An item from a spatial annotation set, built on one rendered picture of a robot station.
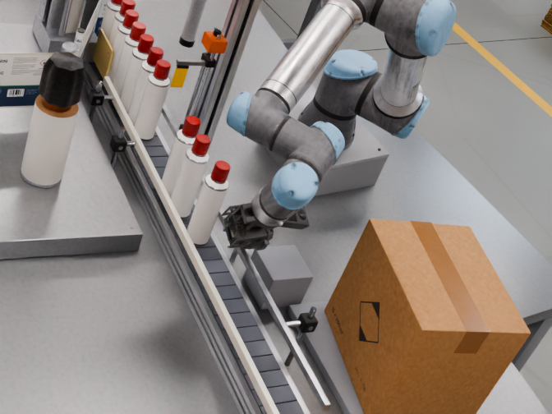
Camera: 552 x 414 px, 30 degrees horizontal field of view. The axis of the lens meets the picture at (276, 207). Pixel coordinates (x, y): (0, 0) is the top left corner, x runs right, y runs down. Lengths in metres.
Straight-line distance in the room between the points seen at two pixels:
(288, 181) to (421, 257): 0.36
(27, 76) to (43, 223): 0.37
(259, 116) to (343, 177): 0.71
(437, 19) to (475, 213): 0.84
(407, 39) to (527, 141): 3.02
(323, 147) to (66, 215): 0.59
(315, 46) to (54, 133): 0.56
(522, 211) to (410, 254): 2.55
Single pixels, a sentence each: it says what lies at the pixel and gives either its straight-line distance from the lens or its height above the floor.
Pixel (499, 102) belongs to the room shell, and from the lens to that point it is 5.28.
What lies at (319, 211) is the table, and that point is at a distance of 2.50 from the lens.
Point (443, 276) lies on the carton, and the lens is 1.99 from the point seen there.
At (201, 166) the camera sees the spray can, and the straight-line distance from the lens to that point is 2.15.
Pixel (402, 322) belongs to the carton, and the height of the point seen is 1.08.
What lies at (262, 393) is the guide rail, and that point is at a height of 0.91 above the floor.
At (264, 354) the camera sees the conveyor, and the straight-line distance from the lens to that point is 2.01.
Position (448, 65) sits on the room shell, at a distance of 5.39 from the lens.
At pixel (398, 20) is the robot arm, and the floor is 1.44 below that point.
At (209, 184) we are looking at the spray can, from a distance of 2.08.
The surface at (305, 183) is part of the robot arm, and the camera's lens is 1.80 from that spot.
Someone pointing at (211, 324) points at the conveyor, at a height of 0.88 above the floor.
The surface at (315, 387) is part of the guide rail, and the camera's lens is 1.88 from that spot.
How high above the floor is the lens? 2.27
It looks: 36 degrees down
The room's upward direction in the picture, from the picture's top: 23 degrees clockwise
